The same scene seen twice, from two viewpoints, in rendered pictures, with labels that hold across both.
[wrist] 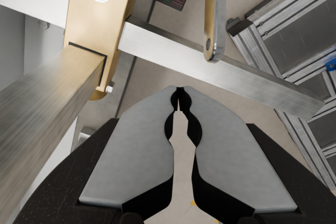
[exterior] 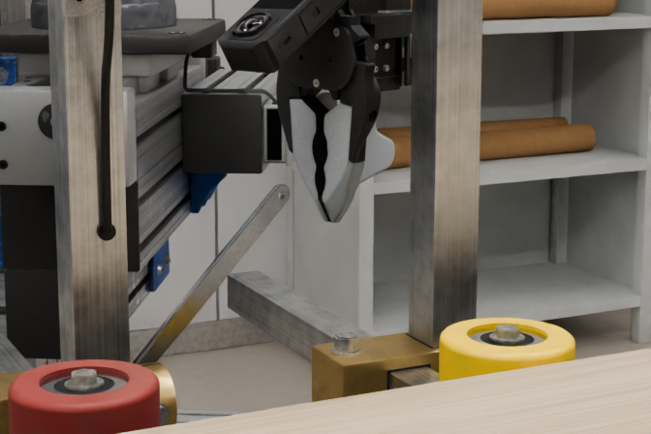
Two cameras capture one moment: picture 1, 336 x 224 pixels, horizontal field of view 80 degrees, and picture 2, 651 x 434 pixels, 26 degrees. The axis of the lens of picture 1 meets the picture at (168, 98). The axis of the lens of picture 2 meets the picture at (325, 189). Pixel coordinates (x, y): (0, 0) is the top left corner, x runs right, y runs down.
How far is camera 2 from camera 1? 0.96 m
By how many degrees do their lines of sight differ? 58
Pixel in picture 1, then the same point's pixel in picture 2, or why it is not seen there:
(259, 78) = (271, 298)
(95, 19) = (380, 346)
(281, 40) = not seen: outside the picture
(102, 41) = (394, 339)
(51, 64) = (428, 276)
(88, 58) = (416, 314)
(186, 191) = not seen: outside the picture
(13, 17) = not seen: outside the picture
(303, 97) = (244, 281)
